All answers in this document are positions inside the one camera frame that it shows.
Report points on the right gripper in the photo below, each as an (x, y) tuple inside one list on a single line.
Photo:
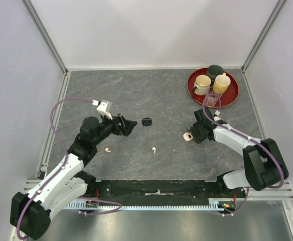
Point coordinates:
[(197, 138)]

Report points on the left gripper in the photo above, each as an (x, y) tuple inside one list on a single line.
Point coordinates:
[(126, 126)]

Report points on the white earbud charging case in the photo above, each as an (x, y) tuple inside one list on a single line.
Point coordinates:
[(188, 137)]

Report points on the black earbud charging case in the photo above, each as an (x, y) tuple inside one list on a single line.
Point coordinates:
[(146, 121)]

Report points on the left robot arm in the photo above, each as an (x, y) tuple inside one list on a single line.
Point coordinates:
[(32, 212)]

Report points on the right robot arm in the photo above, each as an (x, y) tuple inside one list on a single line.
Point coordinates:
[(264, 166)]

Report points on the clear drinking glass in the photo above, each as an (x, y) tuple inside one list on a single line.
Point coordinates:
[(212, 96)]

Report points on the red round tray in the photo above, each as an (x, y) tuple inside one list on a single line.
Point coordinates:
[(227, 98)]

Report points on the yellow mug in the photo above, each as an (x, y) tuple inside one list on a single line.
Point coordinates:
[(221, 84)]

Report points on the dark green mug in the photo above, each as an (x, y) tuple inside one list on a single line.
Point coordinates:
[(213, 71)]

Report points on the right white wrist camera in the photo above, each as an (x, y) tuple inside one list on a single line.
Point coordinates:
[(216, 116)]

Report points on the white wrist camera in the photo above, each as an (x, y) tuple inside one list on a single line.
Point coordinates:
[(104, 108), (216, 116)]

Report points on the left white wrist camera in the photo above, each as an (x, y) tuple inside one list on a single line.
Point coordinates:
[(104, 108)]

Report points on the white mug black handle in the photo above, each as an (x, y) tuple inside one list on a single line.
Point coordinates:
[(201, 85)]

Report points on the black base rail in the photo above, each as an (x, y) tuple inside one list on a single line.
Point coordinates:
[(201, 188)]

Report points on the white cable duct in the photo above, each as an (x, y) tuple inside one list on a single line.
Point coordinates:
[(212, 205)]

